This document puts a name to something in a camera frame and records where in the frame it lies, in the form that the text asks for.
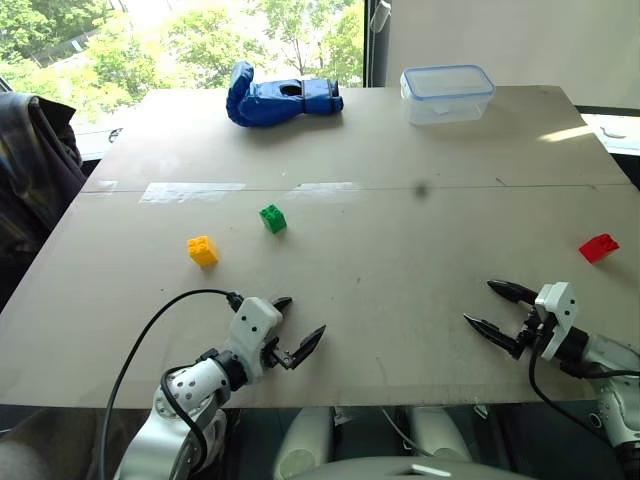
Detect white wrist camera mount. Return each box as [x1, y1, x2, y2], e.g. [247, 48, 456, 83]
[228, 296, 285, 382]
[533, 281, 578, 362]

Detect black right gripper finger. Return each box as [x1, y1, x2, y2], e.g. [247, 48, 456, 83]
[486, 279, 539, 306]
[462, 313, 522, 359]

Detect grey rounded robot torso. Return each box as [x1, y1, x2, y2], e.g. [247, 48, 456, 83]
[289, 455, 543, 480]

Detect green toy brick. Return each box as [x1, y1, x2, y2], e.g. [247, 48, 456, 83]
[258, 203, 289, 235]

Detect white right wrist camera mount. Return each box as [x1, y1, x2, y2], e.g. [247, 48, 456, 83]
[533, 281, 578, 362]

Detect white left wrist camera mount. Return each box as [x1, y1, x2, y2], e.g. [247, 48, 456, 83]
[228, 296, 285, 382]

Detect dark window frame post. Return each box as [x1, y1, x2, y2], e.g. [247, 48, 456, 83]
[363, 0, 389, 89]

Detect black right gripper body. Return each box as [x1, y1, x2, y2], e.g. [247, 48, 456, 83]
[513, 302, 548, 362]

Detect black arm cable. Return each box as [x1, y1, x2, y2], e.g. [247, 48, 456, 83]
[527, 335, 640, 454]
[96, 289, 245, 480]

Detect white hanging cord handle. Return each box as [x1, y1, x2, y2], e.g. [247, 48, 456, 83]
[369, 0, 393, 33]

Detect red toy brick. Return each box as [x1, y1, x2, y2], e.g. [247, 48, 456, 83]
[578, 232, 621, 264]

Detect blue boxing glove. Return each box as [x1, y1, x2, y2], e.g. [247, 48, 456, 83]
[225, 60, 345, 128]

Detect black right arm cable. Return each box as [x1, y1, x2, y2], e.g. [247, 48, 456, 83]
[527, 335, 640, 454]

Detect dark plaid jacket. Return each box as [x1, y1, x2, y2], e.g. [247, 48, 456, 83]
[0, 91, 89, 312]

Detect yellow toy brick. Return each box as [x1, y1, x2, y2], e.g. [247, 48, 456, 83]
[186, 234, 220, 267]

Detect white rounded robot leg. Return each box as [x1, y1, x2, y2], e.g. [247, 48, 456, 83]
[408, 406, 473, 462]
[273, 406, 335, 477]

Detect clear container with blue lid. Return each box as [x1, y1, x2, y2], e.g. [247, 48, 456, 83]
[399, 64, 496, 126]

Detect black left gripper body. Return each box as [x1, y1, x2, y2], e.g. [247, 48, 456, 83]
[260, 337, 297, 372]

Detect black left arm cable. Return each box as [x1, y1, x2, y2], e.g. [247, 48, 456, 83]
[96, 289, 245, 480]

